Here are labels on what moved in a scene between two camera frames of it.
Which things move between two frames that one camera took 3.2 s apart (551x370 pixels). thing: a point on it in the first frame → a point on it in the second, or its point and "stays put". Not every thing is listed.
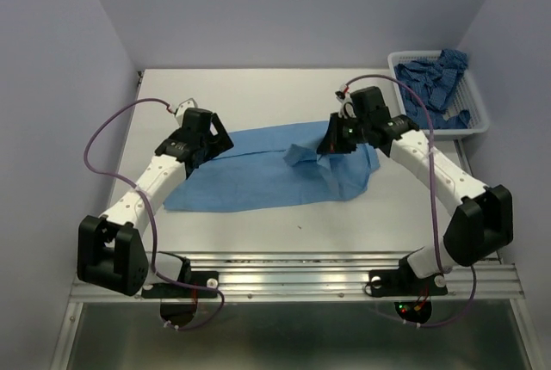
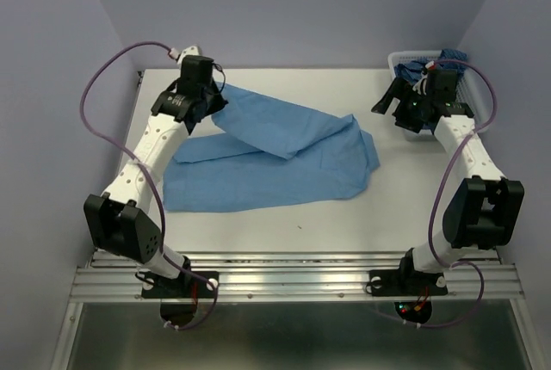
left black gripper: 220,142 → 219,103
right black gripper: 331,143 → 401,120
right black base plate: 404,283 stays put
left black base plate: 203,279 stays put
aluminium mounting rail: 318,276 stays put
